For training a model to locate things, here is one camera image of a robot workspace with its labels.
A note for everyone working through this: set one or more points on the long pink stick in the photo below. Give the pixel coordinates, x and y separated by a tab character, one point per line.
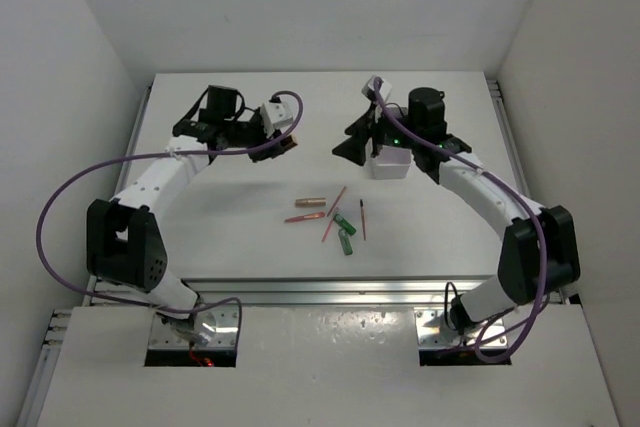
330	217

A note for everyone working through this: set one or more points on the black gold lipstick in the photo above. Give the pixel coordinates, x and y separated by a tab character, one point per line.
288	143

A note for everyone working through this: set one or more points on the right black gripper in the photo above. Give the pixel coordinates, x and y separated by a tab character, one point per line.
365	128

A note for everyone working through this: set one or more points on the green bottle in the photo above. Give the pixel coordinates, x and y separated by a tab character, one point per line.
344	224
345	242

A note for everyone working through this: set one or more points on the pink mascara wand brush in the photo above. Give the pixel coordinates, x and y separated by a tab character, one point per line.
363	219

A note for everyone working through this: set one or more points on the white organizer box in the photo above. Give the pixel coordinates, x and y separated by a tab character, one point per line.
388	159

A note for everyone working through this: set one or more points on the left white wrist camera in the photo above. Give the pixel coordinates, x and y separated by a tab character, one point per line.
275	116

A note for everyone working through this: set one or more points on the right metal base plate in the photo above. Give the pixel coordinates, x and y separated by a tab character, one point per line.
433	334

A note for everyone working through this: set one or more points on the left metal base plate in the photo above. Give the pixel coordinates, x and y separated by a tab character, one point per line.
215	329

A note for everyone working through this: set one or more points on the rose gold lipstick tube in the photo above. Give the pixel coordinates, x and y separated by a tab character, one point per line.
310	202

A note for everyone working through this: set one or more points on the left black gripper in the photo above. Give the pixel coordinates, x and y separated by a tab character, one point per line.
262	140

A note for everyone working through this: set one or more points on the thin pink brush stick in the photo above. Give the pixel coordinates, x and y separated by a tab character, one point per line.
336	201

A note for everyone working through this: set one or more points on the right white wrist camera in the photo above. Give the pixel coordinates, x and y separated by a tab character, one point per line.
376	86

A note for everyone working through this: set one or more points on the metal base plate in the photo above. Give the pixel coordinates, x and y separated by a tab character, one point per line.
215	329
433	334

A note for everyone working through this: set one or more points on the pink lip pencil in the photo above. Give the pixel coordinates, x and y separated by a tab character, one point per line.
305	217

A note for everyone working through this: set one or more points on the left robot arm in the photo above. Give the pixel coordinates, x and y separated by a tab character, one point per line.
124	244

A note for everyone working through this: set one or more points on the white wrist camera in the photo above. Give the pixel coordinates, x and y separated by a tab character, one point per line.
275	116
376	86

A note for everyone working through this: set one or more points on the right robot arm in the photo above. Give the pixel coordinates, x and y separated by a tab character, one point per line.
539	252

